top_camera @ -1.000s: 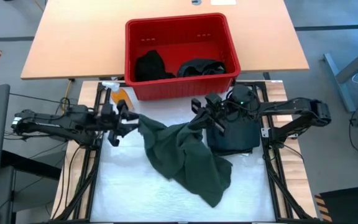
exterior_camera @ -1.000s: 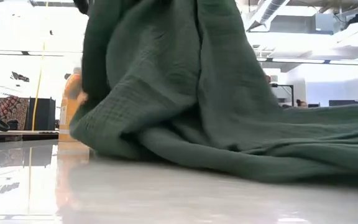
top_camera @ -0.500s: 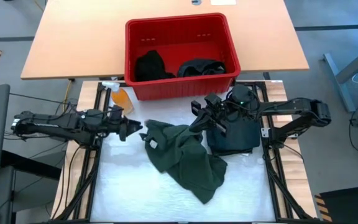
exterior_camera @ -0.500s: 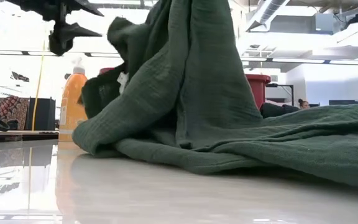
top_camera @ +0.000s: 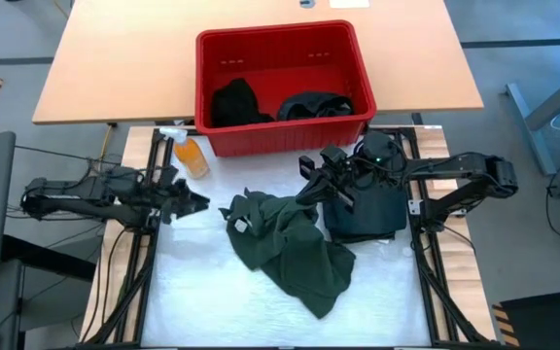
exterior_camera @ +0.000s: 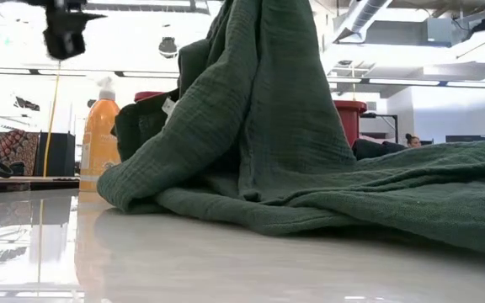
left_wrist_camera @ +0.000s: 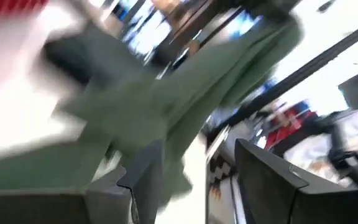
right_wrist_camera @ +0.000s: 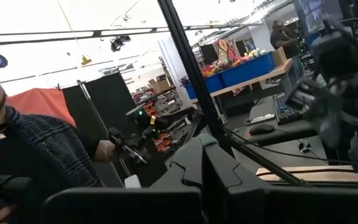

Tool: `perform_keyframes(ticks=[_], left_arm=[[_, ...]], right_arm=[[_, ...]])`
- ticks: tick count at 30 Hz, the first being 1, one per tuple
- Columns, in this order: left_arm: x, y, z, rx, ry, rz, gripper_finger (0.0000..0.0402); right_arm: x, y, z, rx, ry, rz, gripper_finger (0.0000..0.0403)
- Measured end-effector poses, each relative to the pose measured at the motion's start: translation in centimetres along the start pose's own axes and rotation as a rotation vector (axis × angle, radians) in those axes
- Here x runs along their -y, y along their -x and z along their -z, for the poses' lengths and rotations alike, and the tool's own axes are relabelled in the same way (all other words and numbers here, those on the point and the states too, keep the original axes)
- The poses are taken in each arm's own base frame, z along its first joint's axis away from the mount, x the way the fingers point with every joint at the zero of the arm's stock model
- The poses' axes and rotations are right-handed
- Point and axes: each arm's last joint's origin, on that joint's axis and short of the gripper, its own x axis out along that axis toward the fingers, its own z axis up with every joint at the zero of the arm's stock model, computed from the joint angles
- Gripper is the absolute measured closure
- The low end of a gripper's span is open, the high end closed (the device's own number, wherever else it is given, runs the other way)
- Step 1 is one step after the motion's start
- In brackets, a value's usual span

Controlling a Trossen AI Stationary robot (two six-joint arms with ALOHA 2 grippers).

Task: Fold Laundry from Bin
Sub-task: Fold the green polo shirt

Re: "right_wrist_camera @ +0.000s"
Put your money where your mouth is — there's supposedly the thin black cable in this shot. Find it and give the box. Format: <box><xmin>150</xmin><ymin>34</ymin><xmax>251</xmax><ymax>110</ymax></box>
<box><xmin>225</xmin><ymin>129</ymin><xmax>352</xmax><ymax>164</ymax></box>

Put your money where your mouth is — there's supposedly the blue screen monitor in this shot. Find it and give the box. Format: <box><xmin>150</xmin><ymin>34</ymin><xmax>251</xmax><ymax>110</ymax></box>
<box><xmin>292</xmin><ymin>0</ymin><xmax>344</xmax><ymax>35</ymax></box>

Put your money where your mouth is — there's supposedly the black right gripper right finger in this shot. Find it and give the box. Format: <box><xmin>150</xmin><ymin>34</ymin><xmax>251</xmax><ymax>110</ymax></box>
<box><xmin>203</xmin><ymin>142</ymin><xmax>358</xmax><ymax>224</ymax></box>

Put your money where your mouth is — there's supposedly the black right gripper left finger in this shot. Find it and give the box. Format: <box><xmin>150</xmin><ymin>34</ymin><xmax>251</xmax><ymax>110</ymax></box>
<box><xmin>40</xmin><ymin>136</ymin><xmax>209</xmax><ymax>224</ymax></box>

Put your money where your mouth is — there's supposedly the cardboard box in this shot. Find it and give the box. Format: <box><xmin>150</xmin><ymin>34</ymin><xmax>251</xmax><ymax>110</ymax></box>
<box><xmin>149</xmin><ymin>74</ymin><xmax>172</xmax><ymax>93</ymax></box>
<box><xmin>272</xmin><ymin>47</ymin><xmax>288</xmax><ymax>67</ymax></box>

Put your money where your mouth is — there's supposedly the black computer mouse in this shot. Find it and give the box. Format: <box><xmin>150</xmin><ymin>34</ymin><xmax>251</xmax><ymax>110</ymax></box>
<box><xmin>249</xmin><ymin>123</ymin><xmax>275</xmax><ymax>136</ymax></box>

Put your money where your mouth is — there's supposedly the blue plastic bin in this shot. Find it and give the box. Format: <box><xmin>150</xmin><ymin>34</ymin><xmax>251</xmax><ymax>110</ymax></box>
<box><xmin>185</xmin><ymin>74</ymin><xmax>226</xmax><ymax>100</ymax></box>
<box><xmin>221</xmin><ymin>51</ymin><xmax>276</xmax><ymax>88</ymax></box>

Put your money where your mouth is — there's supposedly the red patterned cloth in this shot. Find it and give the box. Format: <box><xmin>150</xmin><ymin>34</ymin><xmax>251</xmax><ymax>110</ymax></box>
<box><xmin>213</xmin><ymin>39</ymin><xmax>241</xmax><ymax>65</ymax></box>

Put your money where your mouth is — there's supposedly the black ceiling spotlight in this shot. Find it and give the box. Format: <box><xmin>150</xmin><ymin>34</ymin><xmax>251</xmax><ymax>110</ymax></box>
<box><xmin>109</xmin><ymin>35</ymin><xmax>132</xmax><ymax>52</ymax></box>

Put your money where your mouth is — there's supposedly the black keyboard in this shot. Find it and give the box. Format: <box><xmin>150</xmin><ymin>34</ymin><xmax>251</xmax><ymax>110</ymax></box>
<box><xmin>273</xmin><ymin>93</ymin><xmax>306</xmax><ymax>126</ymax></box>

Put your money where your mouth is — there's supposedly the wooden table with bins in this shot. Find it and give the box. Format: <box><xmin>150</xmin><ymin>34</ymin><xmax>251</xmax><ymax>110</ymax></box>
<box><xmin>191</xmin><ymin>57</ymin><xmax>294</xmax><ymax>104</ymax></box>

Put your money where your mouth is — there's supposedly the orange cloth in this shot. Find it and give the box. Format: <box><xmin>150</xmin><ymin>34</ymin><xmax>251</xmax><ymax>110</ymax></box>
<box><xmin>5</xmin><ymin>88</ymin><xmax>77</xmax><ymax>128</ymax></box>

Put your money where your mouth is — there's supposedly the black fabric partition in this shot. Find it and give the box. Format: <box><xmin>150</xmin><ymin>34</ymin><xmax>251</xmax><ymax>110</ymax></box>
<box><xmin>61</xmin><ymin>72</ymin><xmax>144</xmax><ymax>187</ymax></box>

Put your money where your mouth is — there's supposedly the person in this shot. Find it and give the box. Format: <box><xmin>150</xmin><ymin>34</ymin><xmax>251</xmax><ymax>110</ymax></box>
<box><xmin>0</xmin><ymin>42</ymin><xmax>116</xmax><ymax>224</ymax></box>
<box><xmin>270</xmin><ymin>20</ymin><xmax>300</xmax><ymax>59</ymax></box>

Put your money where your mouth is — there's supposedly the black panel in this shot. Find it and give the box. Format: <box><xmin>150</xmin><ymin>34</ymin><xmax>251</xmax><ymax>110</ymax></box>
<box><xmin>199</xmin><ymin>43</ymin><xmax>219</xmax><ymax>65</ymax></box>

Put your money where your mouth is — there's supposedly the black aluminium frame post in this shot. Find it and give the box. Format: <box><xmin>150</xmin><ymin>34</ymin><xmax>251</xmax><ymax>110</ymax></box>
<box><xmin>157</xmin><ymin>0</ymin><xmax>229</xmax><ymax>144</ymax></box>

